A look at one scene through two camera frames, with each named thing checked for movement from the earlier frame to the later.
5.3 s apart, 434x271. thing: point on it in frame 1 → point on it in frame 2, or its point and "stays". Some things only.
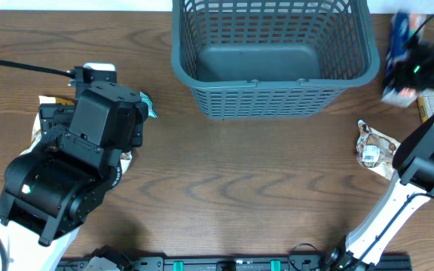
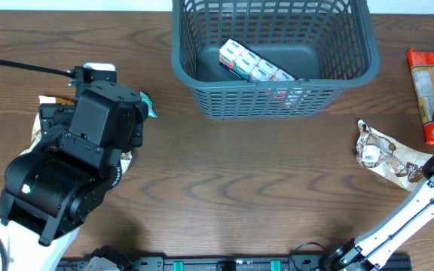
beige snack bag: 36,134 stays
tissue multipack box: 402,28 → 249,65
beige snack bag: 375,150 stays
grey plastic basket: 273,59 stays
